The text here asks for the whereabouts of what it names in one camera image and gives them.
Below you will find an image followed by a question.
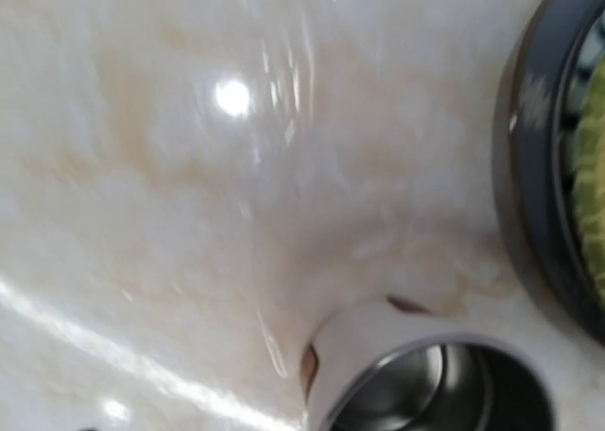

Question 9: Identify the grey reindeer plate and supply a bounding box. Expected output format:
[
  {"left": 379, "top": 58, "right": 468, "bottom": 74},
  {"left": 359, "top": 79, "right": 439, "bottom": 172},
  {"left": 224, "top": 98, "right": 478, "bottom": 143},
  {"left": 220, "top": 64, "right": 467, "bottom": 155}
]
[{"left": 492, "top": 0, "right": 604, "bottom": 341}]

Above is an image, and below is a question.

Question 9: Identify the ribbed round woven plate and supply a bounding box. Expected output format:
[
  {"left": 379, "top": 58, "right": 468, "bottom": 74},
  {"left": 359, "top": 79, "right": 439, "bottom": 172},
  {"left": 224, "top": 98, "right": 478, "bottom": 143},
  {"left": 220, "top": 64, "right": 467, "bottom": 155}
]
[{"left": 573, "top": 61, "right": 604, "bottom": 302}]

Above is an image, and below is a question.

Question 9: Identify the white blue striped plate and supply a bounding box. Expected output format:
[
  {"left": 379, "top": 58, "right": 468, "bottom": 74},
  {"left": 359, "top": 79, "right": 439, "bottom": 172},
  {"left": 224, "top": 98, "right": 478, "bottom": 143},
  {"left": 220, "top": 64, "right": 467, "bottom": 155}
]
[{"left": 562, "top": 13, "right": 604, "bottom": 131}]

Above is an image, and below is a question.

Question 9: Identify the white brown ceramic cup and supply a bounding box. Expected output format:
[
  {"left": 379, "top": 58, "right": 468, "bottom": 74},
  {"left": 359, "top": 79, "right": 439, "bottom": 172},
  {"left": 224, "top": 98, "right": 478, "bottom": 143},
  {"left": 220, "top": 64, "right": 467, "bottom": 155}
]
[{"left": 300, "top": 296, "right": 562, "bottom": 431}]

